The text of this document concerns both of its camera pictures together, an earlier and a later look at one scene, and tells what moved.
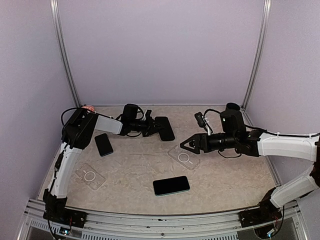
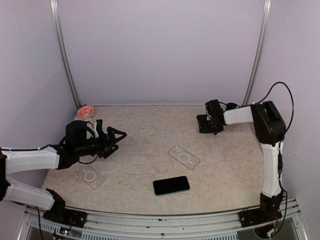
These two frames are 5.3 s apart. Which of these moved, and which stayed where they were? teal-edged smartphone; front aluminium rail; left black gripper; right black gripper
Moved: right black gripper; left black gripper
Stayed: teal-edged smartphone; front aluminium rail
